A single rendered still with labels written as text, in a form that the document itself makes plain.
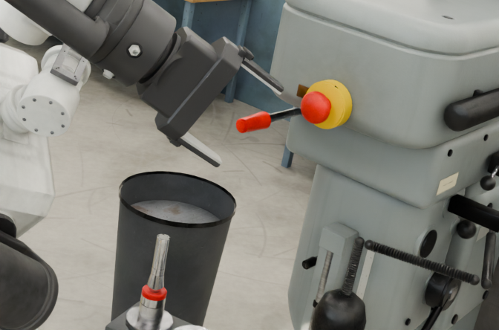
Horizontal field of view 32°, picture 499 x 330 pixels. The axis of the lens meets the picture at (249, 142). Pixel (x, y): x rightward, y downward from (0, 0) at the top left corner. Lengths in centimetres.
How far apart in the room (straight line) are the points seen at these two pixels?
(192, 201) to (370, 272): 248
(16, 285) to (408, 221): 54
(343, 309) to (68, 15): 57
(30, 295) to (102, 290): 293
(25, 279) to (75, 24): 36
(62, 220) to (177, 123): 366
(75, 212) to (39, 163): 349
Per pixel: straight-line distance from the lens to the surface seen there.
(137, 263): 342
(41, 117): 109
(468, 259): 144
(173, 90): 90
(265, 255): 454
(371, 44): 106
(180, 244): 333
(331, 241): 126
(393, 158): 118
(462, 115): 105
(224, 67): 90
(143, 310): 168
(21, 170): 114
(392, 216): 125
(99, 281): 407
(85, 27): 84
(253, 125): 114
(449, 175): 121
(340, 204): 128
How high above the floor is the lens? 207
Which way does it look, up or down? 20 degrees down
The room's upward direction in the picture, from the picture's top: 11 degrees clockwise
